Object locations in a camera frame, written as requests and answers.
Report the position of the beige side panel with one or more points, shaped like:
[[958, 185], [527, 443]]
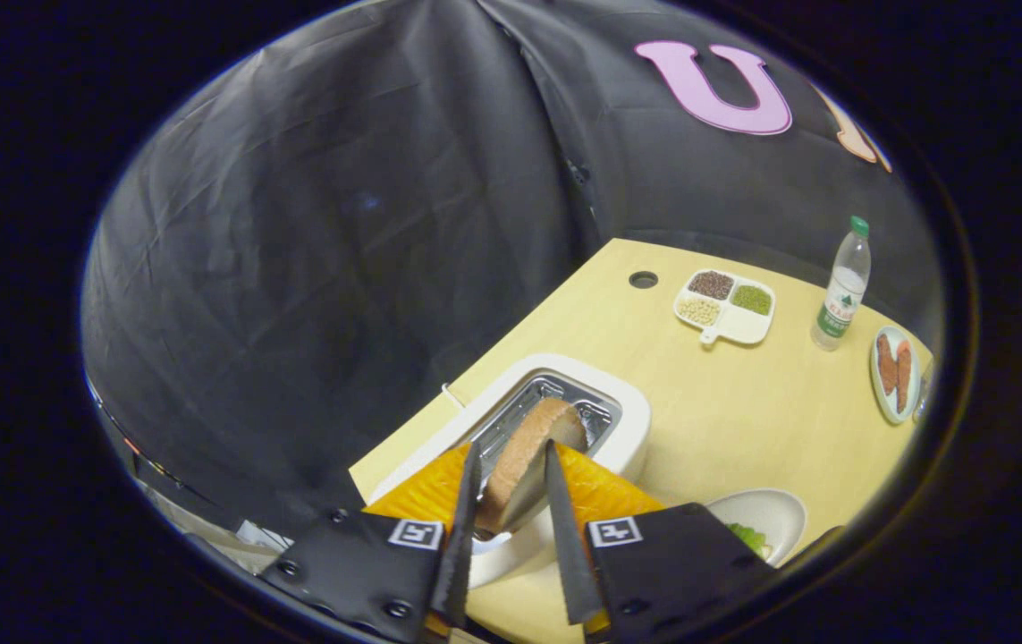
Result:
[[265, 537]]

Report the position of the round white plate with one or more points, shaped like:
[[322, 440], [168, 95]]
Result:
[[774, 514]]

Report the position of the green lettuce leaf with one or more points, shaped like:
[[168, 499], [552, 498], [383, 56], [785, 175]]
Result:
[[747, 539]]

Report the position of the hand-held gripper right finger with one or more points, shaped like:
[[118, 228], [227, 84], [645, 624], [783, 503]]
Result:
[[671, 563]]

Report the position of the light blue plate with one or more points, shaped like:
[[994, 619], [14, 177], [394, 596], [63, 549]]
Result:
[[891, 407]]

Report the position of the clear plastic water bottle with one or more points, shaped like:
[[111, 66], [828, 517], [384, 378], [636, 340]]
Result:
[[841, 300]]

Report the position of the toasted bread slice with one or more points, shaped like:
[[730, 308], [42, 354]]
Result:
[[524, 456]]

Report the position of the white divided bean tray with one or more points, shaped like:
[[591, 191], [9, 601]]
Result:
[[747, 326]]

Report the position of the black backdrop cloth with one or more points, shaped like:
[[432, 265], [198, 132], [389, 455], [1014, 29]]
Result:
[[341, 268]]

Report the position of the brown fried meat piece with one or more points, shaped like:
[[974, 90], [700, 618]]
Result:
[[886, 362], [903, 376]]

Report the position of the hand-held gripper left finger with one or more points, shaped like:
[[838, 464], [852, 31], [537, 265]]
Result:
[[358, 559]]

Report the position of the white toaster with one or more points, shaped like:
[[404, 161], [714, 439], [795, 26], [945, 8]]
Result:
[[631, 434]]

